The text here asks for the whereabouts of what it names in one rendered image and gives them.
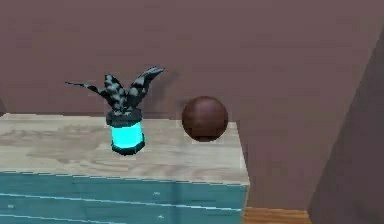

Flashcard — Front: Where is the house plant in cyan pot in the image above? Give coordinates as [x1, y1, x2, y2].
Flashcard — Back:
[64, 66, 166, 157]

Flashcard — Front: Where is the brown ball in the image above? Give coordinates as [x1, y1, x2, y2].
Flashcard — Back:
[181, 95, 230, 143]

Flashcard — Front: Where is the teal chest of drawers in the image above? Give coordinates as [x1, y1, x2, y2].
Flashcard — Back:
[0, 112, 251, 224]

